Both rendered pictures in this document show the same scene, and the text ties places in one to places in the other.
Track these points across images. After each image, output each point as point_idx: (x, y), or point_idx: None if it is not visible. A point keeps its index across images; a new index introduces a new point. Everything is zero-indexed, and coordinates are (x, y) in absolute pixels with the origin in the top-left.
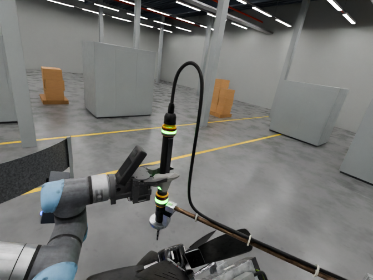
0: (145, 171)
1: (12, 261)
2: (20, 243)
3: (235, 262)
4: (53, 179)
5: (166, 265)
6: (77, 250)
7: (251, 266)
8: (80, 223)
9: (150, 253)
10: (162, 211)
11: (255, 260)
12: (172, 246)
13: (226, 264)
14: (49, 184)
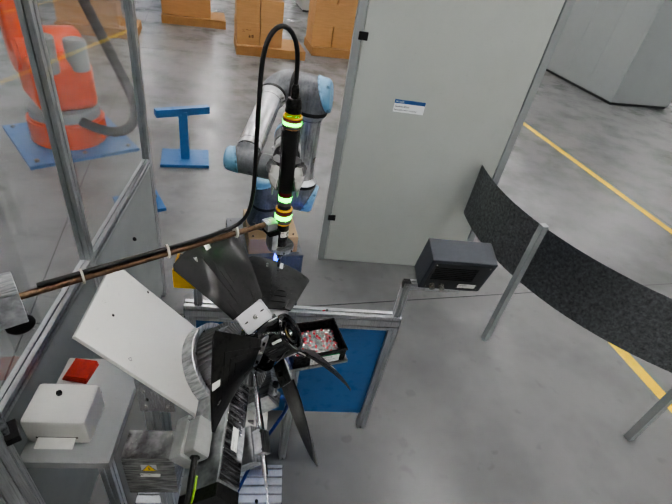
0: None
1: (244, 134)
2: (260, 138)
3: (238, 468)
4: (467, 244)
5: (245, 277)
6: (247, 163)
7: (208, 478)
8: None
9: (339, 377)
10: None
11: (211, 493)
12: (298, 346)
13: (248, 459)
14: None
